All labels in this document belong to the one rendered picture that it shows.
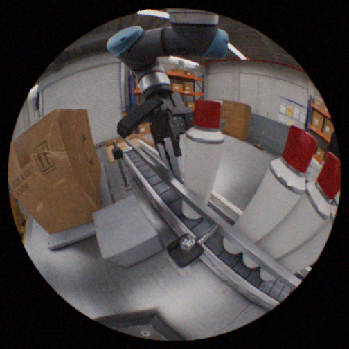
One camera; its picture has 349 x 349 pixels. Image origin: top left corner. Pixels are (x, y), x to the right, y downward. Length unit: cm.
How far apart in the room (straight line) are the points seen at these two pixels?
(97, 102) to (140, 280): 404
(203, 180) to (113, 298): 29
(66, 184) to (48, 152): 8
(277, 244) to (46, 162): 37
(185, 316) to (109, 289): 16
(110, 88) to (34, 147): 390
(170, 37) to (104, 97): 388
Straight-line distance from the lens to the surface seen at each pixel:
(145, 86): 27
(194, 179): 15
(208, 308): 27
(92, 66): 434
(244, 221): 15
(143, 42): 24
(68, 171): 24
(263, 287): 26
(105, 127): 403
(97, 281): 30
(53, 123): 22
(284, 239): 15
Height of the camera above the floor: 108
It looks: 36 degrees down
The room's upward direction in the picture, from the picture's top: straight up
